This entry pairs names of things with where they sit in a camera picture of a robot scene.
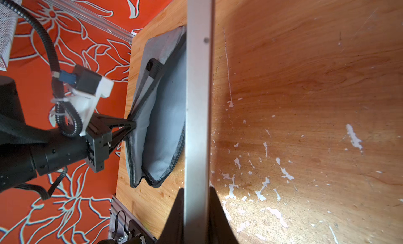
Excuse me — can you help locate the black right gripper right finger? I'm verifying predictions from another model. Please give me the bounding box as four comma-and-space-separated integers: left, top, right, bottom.
209, 187, 238, 244

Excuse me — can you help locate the silver laptop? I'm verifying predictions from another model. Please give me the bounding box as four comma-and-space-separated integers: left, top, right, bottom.
183, 0, 215, 244

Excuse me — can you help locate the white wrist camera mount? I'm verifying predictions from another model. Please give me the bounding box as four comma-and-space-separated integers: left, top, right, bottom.
50, 65, 114, 138

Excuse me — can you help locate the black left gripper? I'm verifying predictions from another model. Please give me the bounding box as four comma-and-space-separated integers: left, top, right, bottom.
85, 114, 136, 173

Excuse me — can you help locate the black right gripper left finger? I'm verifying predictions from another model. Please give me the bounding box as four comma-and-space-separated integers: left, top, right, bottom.
158, 188, 184, 244

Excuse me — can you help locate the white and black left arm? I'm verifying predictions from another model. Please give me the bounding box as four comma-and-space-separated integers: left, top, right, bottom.
1, 0, 136, 201

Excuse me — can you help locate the white wire mesh basket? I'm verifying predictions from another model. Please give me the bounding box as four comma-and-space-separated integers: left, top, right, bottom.
1, 4, 19, 71

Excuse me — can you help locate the grey zippered laptop bag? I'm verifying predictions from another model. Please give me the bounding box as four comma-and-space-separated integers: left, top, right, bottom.
125, 26, 187, 188

